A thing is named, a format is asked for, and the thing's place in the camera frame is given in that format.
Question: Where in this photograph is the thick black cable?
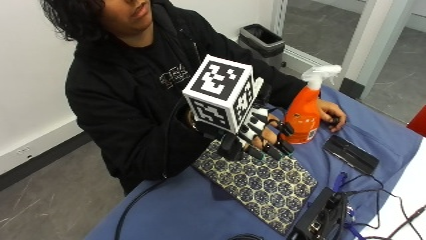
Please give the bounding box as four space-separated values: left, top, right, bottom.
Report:
113 96 190 240

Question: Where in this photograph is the red chair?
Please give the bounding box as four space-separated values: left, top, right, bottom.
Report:
406 104 426 138

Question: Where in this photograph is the grey trash bin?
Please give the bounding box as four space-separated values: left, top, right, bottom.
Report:
237 23 286 69

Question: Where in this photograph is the thin black cable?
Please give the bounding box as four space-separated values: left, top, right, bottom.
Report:
343 173 425 240

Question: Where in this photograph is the white wall outlet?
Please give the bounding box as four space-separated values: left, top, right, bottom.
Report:
15 146 33 158

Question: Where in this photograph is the patterned flat pad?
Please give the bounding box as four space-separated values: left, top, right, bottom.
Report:
190 139 319 236

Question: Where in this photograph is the the person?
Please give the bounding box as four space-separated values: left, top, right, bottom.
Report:
39 0 349 196

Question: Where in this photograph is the dark red cable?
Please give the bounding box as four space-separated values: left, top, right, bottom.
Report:
363 203 426 240

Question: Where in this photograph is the orange spray bottle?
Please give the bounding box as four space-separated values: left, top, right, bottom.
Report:
280 64 343 145

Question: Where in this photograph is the blue tablecloth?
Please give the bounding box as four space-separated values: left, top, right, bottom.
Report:
84 84 425 240

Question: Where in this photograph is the black round object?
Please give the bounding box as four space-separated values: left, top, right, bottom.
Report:
226 233 266 240

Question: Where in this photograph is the blue strap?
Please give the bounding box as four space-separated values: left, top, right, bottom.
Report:
331 171 370 240

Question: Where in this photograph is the black flat phone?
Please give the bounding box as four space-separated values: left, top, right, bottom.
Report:
322 134 381 176

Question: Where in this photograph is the grey glass partition frame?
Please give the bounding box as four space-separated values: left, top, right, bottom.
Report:
270 0 421 100

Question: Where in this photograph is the white cube with black markers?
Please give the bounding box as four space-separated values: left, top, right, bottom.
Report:
181 54 265 134

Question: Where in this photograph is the black electronics box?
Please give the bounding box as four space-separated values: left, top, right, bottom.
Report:
290 187 351 240

